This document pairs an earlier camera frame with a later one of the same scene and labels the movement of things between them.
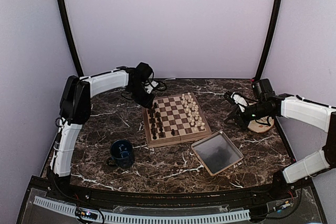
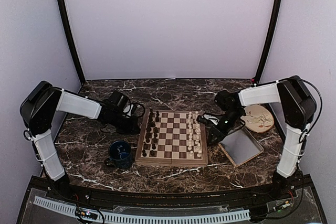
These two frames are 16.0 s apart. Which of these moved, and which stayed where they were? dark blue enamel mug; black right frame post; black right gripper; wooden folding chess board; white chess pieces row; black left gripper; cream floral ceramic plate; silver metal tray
Moved: black right gripper; black left gripper; white chess pieces row; silver metal tray; wooden folding chess board
Stayed: black right frame post; dark blue enamel mug; cream floral ceramic plate
